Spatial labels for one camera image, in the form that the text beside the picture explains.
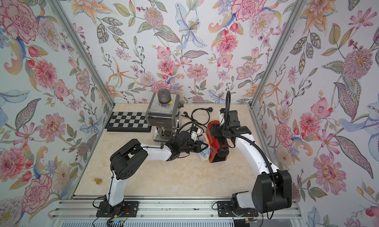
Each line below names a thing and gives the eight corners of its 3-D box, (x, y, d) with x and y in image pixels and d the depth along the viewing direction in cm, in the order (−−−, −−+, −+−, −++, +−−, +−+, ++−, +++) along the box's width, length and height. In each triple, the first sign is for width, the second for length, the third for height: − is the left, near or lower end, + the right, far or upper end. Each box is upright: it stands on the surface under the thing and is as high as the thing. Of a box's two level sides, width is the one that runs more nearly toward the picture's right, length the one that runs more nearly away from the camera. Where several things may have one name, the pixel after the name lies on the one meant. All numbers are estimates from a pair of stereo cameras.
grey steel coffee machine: (151, 154, 96) (138, 125, 72) (160, 120, 114) (152, 88, 90) (176, 156, 95) (172, 127, 71) (181, 122, 113) (179, 90, 89)
